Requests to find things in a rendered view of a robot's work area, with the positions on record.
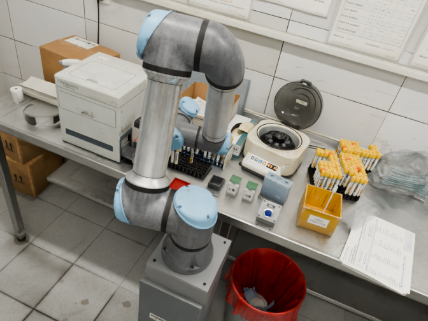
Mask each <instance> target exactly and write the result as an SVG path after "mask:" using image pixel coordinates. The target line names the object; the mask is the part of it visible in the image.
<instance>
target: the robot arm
mask: <svg viewBox="0 0 428 321"><path fill-rule="evenodd" d="M136 48H137V49H136V55H137V57H138V58H140V59H141V60H143V65H142V69H143V71H144V72H145V73H146V75H147V80H146V87H145V95H144V100H143V107H142V112H141V116H140V117H139V118H137V119H136V120H135V121H134V127H136V128H138V129H139V132H138V140H137V144H136V152H135V156H134V164H133V169H132V170H130V171H129V172H127V173H126V175H125V177H123V178H121V179H120V180H119V182H118V184H117V187H116V192H115V196H114V203H113V205H114V212H115V216H116V217H117V218H118V219H119V220H120V221H121V222H125V223H128V224H129V225H137V226H140V227H144V228H147V229H152V230H155V231H160V232H165V233H168V234H167V235H166V237H165V238H164V241H163V243H162V250H161V254H162V259H163V261H164V263H165V264H166V266H167V267H168V268H169V269H171V270H172V271H174V272H176V273H179V274H181V275H195V274H198V273H200V272H202V271H204V270H205V269H206V268H207V267H208V266H209V265H210V263H211V260H212V258H213V243H212V241H211V237H212V234H213V229H214V226H215V223H216V221H217V212H218V204H217V201H216V199H215V198H214V197H213V194H212V193H211V192H210V191H208V190H207V189H205V188H203V187H200V186H198V185H187V186H182V187H181V188H179V189H178V190H175V189H171V188H169V186H170V179H169V178H168V176H167V175H166V171H167V167H168V161H169V154H170V151H171V150H172V151H175V150H179V149H180V148H181V147H182V146H187V147H190V148H195V149H199V150H204V151H207V152H212V153H214V154H220V155H227V154H228V151H229V147H230V144H231V139H232V134H231V133H228V132H227V129H228V126H229V121H230V117H231V112H232V107H233V104H234V98H235V95H236V89H237V88H238V87H239V86H240V85H241V83H242V81H243V78H244V74H245V59H244V56H243V52H242V49H241V47H240V45H239V43H238V41H237V39H236V38H235V36H234V35H233V33H232V32H231V31H230V30H228V28H226V27H225V26H224V25H222V24H220V23H218V22H216V21H212V20H205V19H202V18H197V17H191V16H188V15H183V14H180V13H175V12H174V11H165V10H158V9H156V10H152V11H151V12H150V13H149V14H148V15H147V16H146V18H145V19H144V21H143V23H142V25H141V28H140V30H139V34H138V39H137V43H136ZM192 71H196V72H200V73H204V74H205V78H206V81H207V82H208V88H207V95H206V105H205V111H204V122H203V127H202V126H198V125H194V124H191V121H192V119H193V118H195V117H196V115H197V114H198V113H199V106H198V104H197V103H196V102H195V101H194V100H193V99H192V98H190V97H183V98H181V93H182V87H183V84H184V83H185V82H186V81H187V80H189V79H190V78H191V74H192ZM180 98H181V99H180Z"/></svg>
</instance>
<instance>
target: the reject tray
mask: <svg viewBox="0 0 428 321"><path fill-rule="evenodd" d="M187 185H191V183H189V182H186V181H184V180H181V179H179V178H176V177H175V178H174V180H173V181H172V182H171V183H170V186H169V188H171V189H175V190H178V189H179V188H181V187H182V186H187Z"/></svg>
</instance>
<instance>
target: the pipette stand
mask: <svg viewBox="0 0 428 321"><path fill-rule="evenodd" d="M292 184H293V182H292V181H290V180H288V179H286V178H283V177H280V179H279V175H277V174H274V173H272V172H270V171H269V172H268V173H267V175H266V176H265V177H264V181H263V184H262V187H261V190H260V194H259V195H258V197H259V198H261V199H265V200H268V201H271V202H273V203H276V204H279V205H281V206H283V205H284V204H285V202H286V200H287V198H288V195H289V192H290V189H291V187H292Z"/></svg>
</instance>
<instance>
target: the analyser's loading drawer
mask: <svg viewBox="0 0 428 321"><path fill-rule="evenodd" d="M135 152H136V148H134V147H131V146H130V140H129V141H128V142H127V143H126V144H125V145H124V146H123V147H122V148H121V156H122V157H125V158H127V159H130V160H132V163H134V156H135Z"/></svg>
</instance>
